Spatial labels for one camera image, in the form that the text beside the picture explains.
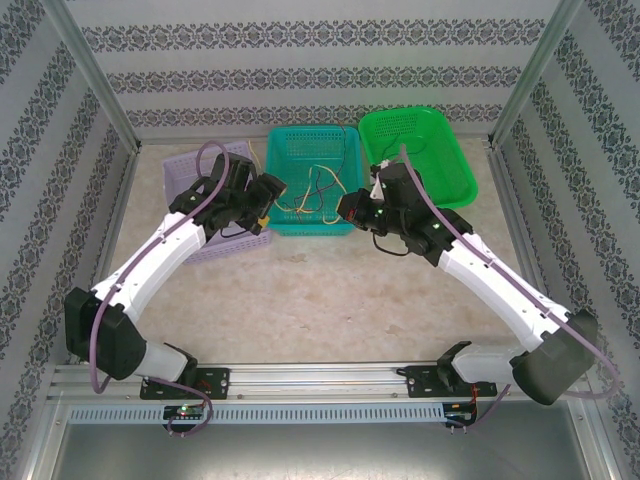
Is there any dark wire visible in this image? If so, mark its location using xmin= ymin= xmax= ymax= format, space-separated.
xmin=275 ymin=179 xmax=346 ymax=214

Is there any green wire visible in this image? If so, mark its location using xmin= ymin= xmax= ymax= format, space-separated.
xmin=378 ymin=135 xmax=427 ymax=158

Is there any teal plastic basket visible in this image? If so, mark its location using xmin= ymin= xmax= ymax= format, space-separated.
xmin=263 ymin=124 xmax=363 ymax=239

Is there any lavender plastic basket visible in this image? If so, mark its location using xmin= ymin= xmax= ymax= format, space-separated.
xmin=162 ymin=139 xmax=274 ymax=266

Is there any green plastic basket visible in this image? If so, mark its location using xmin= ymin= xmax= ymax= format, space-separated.
xmin=357 ymin=106 xmax=480 ymax=209

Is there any grey metal shelf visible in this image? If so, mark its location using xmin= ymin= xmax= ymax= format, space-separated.
xmin=29 ymin=419 xmax=616 ymax=480

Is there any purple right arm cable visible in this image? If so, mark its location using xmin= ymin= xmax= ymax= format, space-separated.
xmin=397 ymin=143 xmax=621 ymax=434

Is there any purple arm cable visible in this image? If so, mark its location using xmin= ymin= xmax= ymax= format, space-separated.
xmin=89 ymin=139 xmax=231 ymax=437
xmin=397 ymin=143 xmax=621 ymax=434

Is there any thin black right gripper cable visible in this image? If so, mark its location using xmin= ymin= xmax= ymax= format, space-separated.
xmin=372 ymin=232 xmax=409 ymax=259

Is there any aluminium table side rail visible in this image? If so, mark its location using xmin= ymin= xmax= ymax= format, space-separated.
xmin=67 ymin=144 xmax=144 ymax=366

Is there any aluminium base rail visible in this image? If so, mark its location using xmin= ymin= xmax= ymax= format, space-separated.
xmin=49 ymin=363 xmax=586 ymax=401

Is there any aluminium frame post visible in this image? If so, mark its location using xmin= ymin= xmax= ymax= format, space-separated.
xmin=487 ymin=0 xmax=586 ymax=149
xmin=38 ymin=0 xmax=142 ymax=151

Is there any slotted grey cable duct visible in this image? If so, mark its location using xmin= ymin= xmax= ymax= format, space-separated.
xmin=67 ymin=403 xmax=446 ymax=425

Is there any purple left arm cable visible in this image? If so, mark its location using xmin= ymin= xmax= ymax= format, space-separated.
xmin=89 ymin=139 xmax=231 ymax=437

